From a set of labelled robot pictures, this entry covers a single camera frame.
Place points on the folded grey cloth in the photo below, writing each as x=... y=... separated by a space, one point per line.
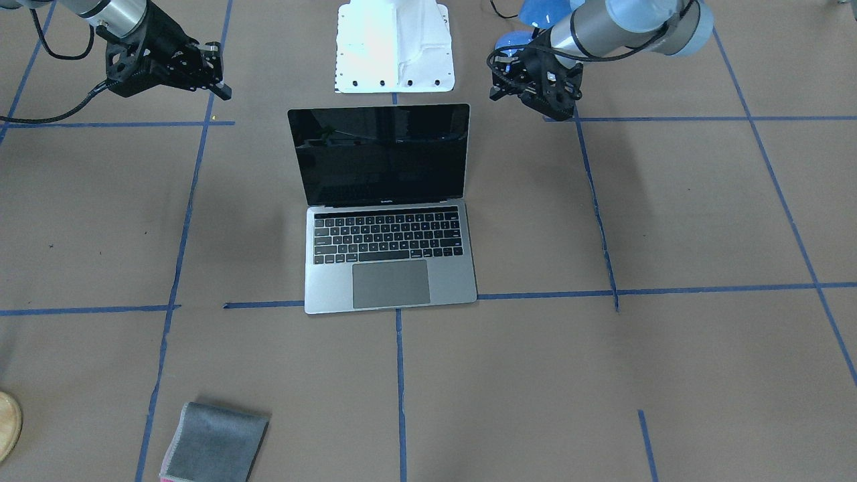
x=212 y=443

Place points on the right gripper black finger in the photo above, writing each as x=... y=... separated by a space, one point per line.
x=222 y=91

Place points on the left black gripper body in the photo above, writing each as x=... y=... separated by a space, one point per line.
x=571 y=83

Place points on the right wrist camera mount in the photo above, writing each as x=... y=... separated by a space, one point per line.
x=128 y=70

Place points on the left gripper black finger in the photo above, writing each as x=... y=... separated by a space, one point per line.
x=574 y=114

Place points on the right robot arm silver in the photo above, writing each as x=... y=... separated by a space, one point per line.
x=116 y=21

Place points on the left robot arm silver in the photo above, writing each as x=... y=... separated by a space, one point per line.
x=574 y=34

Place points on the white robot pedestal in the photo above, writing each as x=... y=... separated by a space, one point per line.
x=393 y=46

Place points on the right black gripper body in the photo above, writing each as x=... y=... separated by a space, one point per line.
x=163 y=45

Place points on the blue desk lamp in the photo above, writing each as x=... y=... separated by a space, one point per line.
x=529 y=27

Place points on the grey laptop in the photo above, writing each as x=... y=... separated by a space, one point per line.
x=386 y=225

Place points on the wooden mug tree stand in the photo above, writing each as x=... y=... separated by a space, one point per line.
x=11 y=424

